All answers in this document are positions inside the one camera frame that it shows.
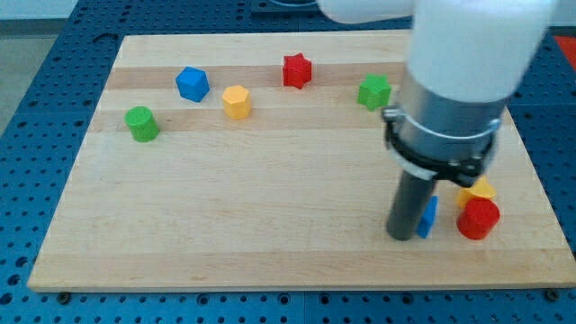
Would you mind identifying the blue triangle block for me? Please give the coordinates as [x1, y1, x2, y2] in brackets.
[417, 196, 439, 239]

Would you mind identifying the yellow hexagon block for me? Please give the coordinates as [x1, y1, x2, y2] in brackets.
[221, 85, 252, 120]

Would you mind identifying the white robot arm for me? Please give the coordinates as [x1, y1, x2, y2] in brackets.
[318, 0, 555, 240]

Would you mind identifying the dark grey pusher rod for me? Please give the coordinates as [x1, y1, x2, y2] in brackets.
[386, 171, 437, 241]

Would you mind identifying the green cylinder block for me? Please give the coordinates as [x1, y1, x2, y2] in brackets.
[124, 106, 159, 142]

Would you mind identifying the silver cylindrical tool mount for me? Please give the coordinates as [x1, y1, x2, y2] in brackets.
[382, 72, 509, 187]

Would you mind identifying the wooden board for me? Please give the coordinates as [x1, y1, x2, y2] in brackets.
[28, 30, 575, 293]

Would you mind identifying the red cylinder block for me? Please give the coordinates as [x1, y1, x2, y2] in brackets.
[456, 198, 500, 240]

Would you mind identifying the blue perforated table plate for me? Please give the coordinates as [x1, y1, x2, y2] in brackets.
[1, 1, 575, 323]

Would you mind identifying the red star block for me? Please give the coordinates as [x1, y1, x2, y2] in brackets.
[283, 53, 312, 89]

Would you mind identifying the blue cube block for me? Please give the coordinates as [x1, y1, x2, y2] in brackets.
[175, 67, 210, 103]

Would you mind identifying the green star block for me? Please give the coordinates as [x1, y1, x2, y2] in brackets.
[356, 74, 392, 112]

